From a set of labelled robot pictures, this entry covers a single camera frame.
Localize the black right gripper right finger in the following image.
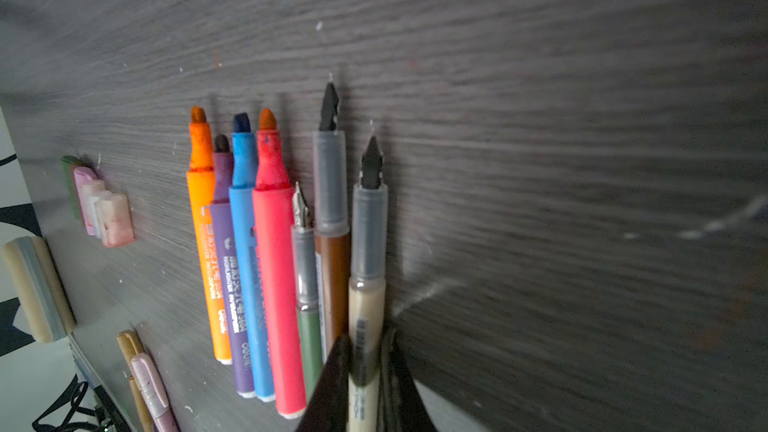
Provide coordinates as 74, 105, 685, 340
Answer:
379, 325, 437, 432

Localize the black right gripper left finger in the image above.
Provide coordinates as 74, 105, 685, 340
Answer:
295, 333, 352, 432

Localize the green marker pen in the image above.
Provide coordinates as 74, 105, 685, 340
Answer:
291, 183, 323, 402

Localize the cream green-capped pen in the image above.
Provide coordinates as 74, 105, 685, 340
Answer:
348, 136, 388, 431

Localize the purple marker pen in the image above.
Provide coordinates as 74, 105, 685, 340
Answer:
209, 134, 256, 399

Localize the blue marker pen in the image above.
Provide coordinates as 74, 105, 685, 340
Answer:
229, 112, 275, 403

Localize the dark brown marker pen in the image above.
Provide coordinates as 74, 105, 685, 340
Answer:
312, 82, 350, 357

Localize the orange marker pen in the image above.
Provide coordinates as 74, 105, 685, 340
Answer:
186, 106, 232, 365

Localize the dark green pen cap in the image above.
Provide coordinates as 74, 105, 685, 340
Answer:
60, 155, 83, 222

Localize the light pink marker pen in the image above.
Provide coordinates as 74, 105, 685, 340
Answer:
131, 353, 179, 432

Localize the tan marker pen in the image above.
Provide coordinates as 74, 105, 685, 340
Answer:
116, 328, 156, 432

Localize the beige sponge block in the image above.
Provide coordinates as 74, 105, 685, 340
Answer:
1, 236, 76, 343

